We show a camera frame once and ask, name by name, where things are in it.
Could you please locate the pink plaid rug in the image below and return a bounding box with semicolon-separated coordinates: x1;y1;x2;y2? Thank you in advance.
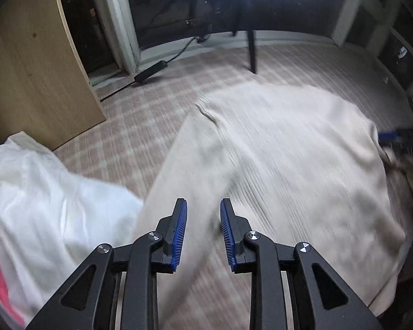
53;39;413;330

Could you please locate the black power adapter with cable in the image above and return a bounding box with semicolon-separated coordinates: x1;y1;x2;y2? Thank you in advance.
99;34;210;103

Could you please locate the wooden board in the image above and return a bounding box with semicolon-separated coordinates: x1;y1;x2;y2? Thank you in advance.
0;0;107;152

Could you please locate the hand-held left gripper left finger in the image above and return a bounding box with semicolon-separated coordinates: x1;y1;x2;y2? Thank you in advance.
26;198;188;330

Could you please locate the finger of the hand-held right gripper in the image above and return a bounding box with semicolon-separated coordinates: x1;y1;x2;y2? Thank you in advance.
378;129;413;152

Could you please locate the white window frame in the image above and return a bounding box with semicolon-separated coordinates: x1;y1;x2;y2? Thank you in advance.
100;0;413;90

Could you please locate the cream knit cardigan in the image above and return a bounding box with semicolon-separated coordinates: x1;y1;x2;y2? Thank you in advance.
131;84;408;330

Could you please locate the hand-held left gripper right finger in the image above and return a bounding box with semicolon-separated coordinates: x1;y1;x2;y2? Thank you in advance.
220;198;386;330

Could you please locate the white cloth bundle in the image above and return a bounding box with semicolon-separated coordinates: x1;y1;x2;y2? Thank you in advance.
0;131;145;324

